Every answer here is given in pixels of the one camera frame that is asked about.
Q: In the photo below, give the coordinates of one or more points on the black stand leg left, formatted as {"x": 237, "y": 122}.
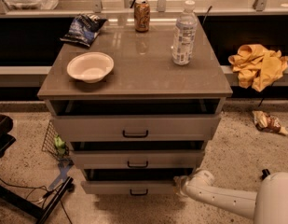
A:
{"x": 40, "y": 214}

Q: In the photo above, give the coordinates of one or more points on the wire mesh basket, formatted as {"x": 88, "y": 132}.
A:
{"x": 48, "y": 144}

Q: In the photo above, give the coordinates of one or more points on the clear plastic water bottle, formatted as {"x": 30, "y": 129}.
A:
{"x": 184, "y": 34}

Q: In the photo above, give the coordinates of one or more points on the white paper bowl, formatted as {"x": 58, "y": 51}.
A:
{"x": 90, "y": 67}

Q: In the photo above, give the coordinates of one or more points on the grey top drawer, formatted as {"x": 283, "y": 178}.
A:
{"x": 136, "y": 128}

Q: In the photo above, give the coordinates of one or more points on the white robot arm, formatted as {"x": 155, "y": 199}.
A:
{"x": 269, "y": 205}

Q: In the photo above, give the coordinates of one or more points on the black chair base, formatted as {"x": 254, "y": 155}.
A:
{"x": 6, "y": 140}

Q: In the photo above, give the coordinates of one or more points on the blue chip bag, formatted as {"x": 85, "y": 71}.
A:
{"x": 84, "y": 29}

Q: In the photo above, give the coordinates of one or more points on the grey bottom drawer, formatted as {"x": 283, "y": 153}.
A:
{"x": 135, "y": 182}

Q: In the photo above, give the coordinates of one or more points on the green object in basket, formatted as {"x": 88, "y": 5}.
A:
{"x": 59, "y": 144}

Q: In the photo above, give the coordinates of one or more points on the grey middle drawer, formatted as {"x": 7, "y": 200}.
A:
{"x": 137, "y": 159}

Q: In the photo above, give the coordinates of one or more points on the yellow cloth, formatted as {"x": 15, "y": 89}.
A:
{"x": 258, "y": 67}

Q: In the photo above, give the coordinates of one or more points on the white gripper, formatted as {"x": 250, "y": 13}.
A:
{"x": 187, "y": 183}

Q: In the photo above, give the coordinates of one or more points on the orange soda can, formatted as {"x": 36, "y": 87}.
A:
{"x": 141, "y": 15}

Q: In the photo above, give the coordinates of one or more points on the grey drawer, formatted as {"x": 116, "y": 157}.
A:
{"x": 135, "y": 182}
{"x": 137, "y": 159}
{"x": 136, "y": 128}

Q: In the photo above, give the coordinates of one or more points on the black bar right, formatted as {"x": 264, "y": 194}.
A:
{"x": 265, "y": 173}

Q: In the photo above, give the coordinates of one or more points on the brown snack wrapper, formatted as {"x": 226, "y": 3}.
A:
{"x": 266, "y": 123}

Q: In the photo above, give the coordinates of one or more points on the grey drawer cabinet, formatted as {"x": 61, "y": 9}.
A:
{"x": 144, "y": 81}

